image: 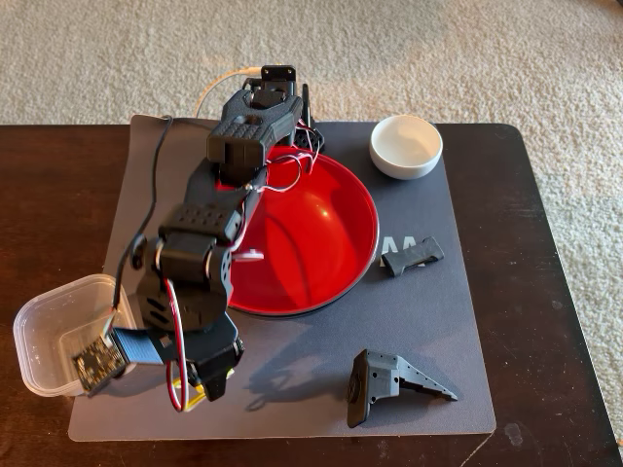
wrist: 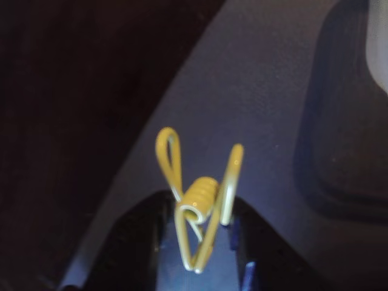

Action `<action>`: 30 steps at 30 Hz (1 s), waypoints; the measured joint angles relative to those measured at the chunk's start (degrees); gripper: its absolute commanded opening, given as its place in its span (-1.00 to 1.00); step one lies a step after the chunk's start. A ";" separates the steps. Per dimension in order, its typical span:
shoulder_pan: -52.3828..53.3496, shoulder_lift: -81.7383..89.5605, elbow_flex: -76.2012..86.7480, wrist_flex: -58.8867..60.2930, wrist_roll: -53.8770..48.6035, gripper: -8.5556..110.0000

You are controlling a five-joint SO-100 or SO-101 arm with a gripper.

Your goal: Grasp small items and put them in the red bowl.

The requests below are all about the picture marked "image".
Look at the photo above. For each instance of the grey desk mat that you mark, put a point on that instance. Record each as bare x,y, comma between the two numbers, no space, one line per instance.
389,316

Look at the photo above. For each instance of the small black clip part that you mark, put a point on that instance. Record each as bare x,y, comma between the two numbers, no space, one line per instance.
411,257

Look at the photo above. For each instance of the yellow rubber band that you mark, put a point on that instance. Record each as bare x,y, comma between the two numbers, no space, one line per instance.
197,400

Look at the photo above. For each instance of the small white bowl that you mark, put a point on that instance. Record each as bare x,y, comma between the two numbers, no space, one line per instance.
406,146

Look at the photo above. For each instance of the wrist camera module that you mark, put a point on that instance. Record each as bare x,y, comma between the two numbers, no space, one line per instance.
131,345

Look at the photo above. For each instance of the red bowl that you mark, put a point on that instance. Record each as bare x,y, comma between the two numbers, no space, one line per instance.
316,253

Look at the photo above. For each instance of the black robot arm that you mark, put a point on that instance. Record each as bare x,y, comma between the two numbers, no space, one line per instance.
243,131

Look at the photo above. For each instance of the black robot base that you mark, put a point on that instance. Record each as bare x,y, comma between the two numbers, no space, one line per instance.
278,73

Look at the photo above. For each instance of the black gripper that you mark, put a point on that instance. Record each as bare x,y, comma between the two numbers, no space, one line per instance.
212,360

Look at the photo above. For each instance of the black printed jaw part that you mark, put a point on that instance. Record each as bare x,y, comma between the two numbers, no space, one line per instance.
379,379

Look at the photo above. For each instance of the clear plastic container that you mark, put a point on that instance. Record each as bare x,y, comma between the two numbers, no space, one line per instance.
44,316

